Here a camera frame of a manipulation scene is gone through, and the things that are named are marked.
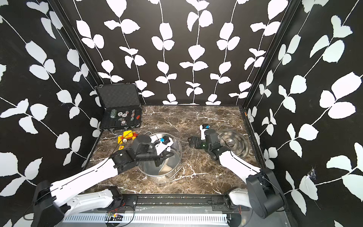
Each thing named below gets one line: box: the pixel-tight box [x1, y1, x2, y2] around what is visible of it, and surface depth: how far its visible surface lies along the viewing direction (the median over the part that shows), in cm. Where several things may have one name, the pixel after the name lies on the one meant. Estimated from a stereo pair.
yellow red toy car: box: [117, 130, 139, 145], surface depth 100 cm
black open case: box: [94, 82, 142, 131], surface depth 110 cm
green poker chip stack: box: [109, 108, 118, 119], surface depth 113 cm
